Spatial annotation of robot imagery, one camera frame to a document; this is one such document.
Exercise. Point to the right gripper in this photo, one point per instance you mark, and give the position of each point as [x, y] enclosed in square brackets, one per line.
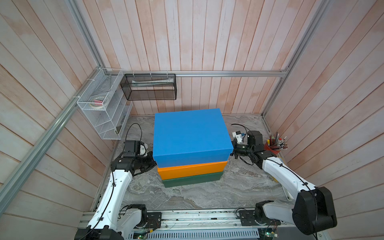
[234, 152]

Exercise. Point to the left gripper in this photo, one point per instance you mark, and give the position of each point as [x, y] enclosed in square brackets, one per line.
[153, 162]

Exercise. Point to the orange shoebox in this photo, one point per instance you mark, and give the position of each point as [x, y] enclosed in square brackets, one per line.
[191, 170]

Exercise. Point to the blue shoebox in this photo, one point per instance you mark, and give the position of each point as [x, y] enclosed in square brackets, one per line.
[191, 138]

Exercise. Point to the green shoebox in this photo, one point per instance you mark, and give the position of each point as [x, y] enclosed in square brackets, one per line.
[192, 180]

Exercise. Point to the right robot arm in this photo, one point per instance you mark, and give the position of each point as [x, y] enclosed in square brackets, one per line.
[312, 210]

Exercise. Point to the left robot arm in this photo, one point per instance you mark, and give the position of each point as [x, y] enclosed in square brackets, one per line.
[108, 223]

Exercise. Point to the red pencil cup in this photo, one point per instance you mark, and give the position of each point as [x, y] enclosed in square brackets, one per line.
[273, 149]

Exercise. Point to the pencils bundle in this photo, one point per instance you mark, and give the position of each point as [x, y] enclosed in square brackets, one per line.
[276, 142]

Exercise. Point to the tape roll in rack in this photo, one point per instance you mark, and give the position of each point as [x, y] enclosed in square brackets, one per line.
[98, 102]

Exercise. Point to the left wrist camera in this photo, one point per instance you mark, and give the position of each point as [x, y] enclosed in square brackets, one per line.
[143, 149]

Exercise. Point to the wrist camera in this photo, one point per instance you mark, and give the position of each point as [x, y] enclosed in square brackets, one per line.
[238, 136]
[143, 149]

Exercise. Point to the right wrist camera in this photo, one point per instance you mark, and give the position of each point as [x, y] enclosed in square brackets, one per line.
[238, 136]

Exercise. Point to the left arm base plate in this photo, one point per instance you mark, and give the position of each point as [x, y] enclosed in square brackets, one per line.
[154, 219]

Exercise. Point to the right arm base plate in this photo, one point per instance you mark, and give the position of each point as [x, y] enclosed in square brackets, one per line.
[247, 218]

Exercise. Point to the white wire shelf rack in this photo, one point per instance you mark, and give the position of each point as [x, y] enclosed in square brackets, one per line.
[110, 122]

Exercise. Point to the black mesh wall basket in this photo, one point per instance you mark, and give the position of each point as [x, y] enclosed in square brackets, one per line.
[149, 87]

